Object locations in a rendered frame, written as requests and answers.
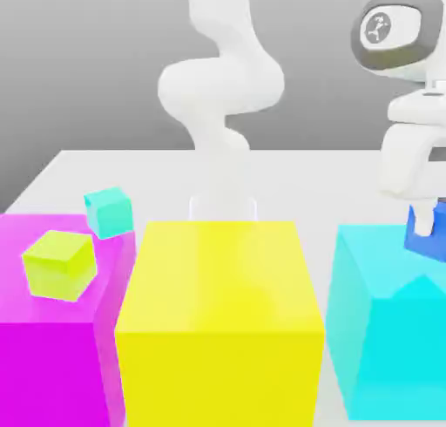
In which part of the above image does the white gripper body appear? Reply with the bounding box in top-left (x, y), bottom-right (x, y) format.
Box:
top-left (378, 122), bottom-right (446, 201)

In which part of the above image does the small blue cube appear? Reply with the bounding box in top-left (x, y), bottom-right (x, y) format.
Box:
top-left (403, 198), bottom-right (446, 261)

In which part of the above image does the small cyan cube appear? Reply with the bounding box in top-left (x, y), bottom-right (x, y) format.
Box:
top-left (83, 186), bottom-right (136, 241)

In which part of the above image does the small lime cube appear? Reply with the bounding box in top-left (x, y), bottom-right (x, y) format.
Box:
top-left (21, 228), bottom-right (98, 303)

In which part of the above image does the large cyan box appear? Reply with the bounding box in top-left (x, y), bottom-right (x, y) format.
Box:
top-left (325, 223), bottom-right (446, 424)

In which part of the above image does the large yellow box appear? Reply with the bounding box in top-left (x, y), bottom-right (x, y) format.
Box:
top-left (114, 220), bottom-right (327, 427)

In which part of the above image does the large magenta box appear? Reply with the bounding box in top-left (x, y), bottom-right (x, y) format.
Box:
top-left (0, 213), bottom-right (138, 427)

